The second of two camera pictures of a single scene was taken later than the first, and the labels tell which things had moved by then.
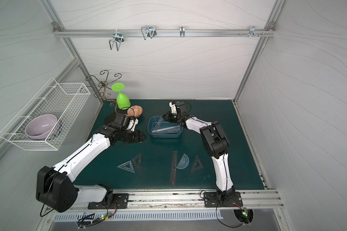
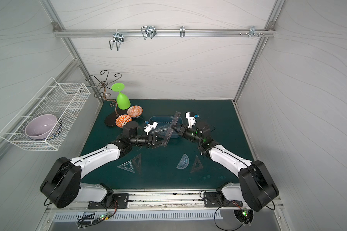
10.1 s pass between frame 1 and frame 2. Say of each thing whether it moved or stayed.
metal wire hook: stayed
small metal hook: stayed
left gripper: moved
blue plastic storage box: stayed
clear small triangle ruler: stayed
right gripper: moved
